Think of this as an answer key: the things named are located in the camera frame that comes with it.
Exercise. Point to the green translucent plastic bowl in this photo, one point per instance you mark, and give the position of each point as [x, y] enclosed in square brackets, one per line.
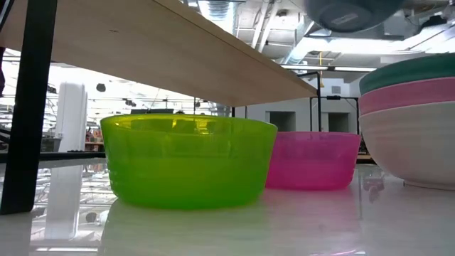
[188, 167]

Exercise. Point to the magenta translucent plastic bowl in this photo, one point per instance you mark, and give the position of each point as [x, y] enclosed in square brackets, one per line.
[313, 163]

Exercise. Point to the large blue matte bowl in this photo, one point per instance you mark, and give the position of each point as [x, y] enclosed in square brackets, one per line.
[352, 16]

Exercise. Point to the large white matte bowl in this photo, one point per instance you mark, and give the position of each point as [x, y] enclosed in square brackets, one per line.
[419, 145]

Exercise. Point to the large pink matte bowl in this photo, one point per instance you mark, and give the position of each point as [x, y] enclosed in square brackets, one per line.
[419, 94]

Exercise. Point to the large teal matte bowl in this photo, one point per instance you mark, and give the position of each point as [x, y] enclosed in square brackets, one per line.
[419, 71]

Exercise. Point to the wooden shelf with black legs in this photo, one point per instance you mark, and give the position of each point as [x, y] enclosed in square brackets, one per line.
[160, 46]

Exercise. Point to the ceiling light strip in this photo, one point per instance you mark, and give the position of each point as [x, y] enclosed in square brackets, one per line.
[355, 69]
[305, 67]

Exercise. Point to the black round ceiling device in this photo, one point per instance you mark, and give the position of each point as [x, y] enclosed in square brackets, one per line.
[101, 87]

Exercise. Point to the white column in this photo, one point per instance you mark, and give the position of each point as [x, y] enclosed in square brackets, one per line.
[71, 117]

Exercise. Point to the grey storage bin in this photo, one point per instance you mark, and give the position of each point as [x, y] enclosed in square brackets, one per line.
[51, 145]

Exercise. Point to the silver ventilation duct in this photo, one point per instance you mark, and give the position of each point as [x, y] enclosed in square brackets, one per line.
[298, 49]

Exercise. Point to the black metal frame stand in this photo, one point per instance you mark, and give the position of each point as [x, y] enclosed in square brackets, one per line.
[357, 113]

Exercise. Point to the black aluminium table frame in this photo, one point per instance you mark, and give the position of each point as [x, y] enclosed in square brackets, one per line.
[71, 156]

